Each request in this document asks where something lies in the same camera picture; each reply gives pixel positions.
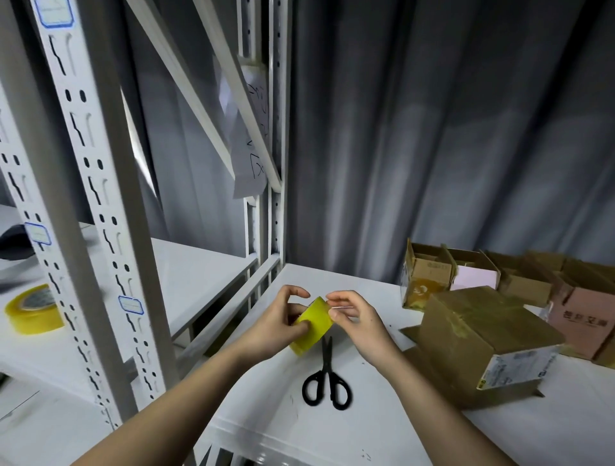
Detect person's right hand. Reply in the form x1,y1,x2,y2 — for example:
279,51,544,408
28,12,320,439
324,289,404,376

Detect person's left hand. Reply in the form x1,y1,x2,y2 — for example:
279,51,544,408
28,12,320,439
234,283,315,368

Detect yellow tape roll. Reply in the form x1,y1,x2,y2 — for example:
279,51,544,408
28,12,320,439
289,294,336,357
3,281,67,337

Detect black scissors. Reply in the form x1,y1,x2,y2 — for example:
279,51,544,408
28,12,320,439
300,333,355,412

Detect taped brown cardboard box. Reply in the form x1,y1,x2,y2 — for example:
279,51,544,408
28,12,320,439
400,237,455,311

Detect brown box with barcode label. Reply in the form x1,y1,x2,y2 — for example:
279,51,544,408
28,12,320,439
400,284,569,412

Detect pink and yellow printed box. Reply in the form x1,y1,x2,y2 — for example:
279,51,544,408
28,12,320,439
443,246,503,293

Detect brown box with white label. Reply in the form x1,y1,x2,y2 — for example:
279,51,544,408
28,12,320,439
484,250,555,309

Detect pink lettered cardboard box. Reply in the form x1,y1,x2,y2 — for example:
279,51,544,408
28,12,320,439
525,250,615,362

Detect person's right forearm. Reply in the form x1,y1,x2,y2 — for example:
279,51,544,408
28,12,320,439
373,348,522,466

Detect person's left forearm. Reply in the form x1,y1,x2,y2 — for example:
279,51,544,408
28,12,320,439
71,346,267,466

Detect blue rack label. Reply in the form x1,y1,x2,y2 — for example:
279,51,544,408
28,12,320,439
33,0,76,29
116,294,146,317
23,221,54,247

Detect handwritten paper sheet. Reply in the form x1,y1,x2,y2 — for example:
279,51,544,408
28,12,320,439
231,115,270,201
217,56,272,138

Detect white metal shelf rack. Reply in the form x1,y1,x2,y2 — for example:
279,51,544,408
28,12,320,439
0,0,293,466

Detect black device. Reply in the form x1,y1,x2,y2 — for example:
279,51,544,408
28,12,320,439
0,229,37,263

